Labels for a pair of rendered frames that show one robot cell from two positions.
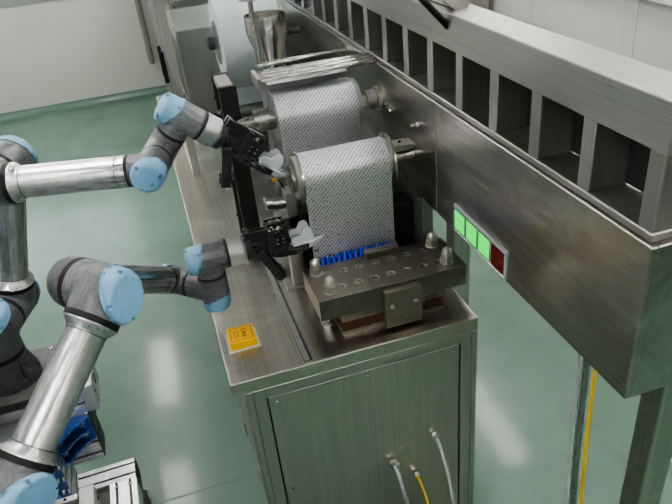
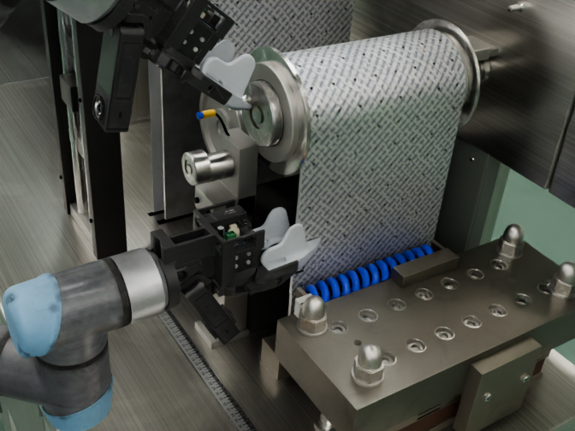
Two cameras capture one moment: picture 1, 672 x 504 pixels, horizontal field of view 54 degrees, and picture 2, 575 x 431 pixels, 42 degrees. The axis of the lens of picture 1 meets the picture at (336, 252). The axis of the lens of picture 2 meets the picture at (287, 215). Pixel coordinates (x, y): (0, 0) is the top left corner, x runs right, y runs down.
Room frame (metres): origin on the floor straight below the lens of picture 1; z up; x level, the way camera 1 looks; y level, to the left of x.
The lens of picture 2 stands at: (0.84, 0.33, 1.63)
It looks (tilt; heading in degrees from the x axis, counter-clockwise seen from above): 34 degrees down; 340
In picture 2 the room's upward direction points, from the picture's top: 5 degrees clockwise
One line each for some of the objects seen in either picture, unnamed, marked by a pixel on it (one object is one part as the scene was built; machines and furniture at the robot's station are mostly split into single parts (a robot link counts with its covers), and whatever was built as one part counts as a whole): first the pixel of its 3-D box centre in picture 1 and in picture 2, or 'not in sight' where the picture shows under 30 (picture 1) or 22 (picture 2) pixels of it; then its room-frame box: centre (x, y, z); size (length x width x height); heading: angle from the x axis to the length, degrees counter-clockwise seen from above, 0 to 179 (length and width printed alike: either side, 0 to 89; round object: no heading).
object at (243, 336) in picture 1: (241, 336); not in sight; (1.37, 0.27, 0.91); 0.07 x 0.07 x 0.02; 14
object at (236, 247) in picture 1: (236, 249); (137, 283); (1.48, 0.26, 1.11); 0.08 x 0.05 x 0.08; 14
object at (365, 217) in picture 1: (352, 222); (373, 209); (1.55, -0.05, 1.12); 0.23 x 0.01 x 0.18; 104
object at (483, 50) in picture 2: (401, 143); (468, 47); (1.66, -0.21, 1.28); 0.06 x 0.05 x 0.02; 104
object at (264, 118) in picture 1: (263, 119); not in sight; (1.82, 0.17, 1.33); 0.06 x 0.06 x 0.06; 14
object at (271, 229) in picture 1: (266, 240); (205, 257); (1.50, 0.18, 1.12); 0.12 x 0.08 x 0.09; 104
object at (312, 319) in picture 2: (315, 266); (313, 311); (1.45, 0.06, 1.05); 0.04 x 0.04 x 0.04
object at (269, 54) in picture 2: (297, 177); (273, 111); (1.58, 0.08, 1.25); 0.15 x 0.01 x 0.15; 14
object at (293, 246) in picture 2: (307, 235); (293, 244); (1.51, 0.07, 1.12); 0.09 x 0.03 x 0.06; 103
